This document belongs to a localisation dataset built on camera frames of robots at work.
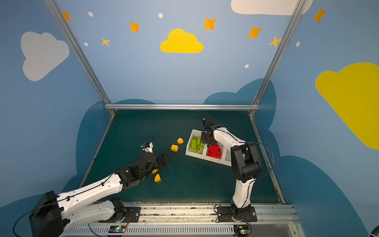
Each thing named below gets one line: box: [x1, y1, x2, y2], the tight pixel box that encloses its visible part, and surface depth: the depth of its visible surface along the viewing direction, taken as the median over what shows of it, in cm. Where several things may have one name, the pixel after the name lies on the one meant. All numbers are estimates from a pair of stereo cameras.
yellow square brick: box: [170, 144, 179, 153], surface depth 100 cm
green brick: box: [189, 135, 205, 154], surface depth 101 cm
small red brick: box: [206, 143, 223, 159], surface depth 95 cm
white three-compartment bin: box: [185, 128, 232, 167], surface depth 95 cm
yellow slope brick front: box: [154, 173, 162, 183], surface depth 87 cm
